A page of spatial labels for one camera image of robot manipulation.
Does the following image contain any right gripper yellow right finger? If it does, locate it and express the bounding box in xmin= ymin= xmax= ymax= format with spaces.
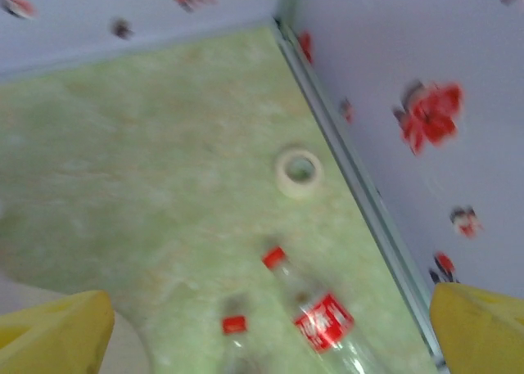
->
xmin=428 ymin=282 xmax=524 ymax=374

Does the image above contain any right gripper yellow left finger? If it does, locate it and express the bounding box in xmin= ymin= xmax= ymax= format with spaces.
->
xmin=0 ymin=290 xmax=116 ymax=374

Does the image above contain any clear bottle red label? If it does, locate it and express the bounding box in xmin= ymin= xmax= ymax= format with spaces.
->
xmin=261 ymin=246 xmax=394 ymax=374

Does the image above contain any clear bottle red cap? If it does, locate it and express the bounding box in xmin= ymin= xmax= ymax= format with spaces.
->
xmin=220 ymin=314 xmax=264 ymax=374

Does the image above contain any white translucent waste bin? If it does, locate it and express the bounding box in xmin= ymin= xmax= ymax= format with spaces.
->
xmin=0 ymin=267 xmax=156 ymax=374

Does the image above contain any white tape roll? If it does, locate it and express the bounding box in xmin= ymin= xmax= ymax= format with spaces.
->
xmin=274 ymin=143 xmax=325 ymax=200

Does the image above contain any aluminium side frame rail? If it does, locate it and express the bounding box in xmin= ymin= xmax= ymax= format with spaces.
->
xmin=272 ymin=16 xmax=449 ymax=374

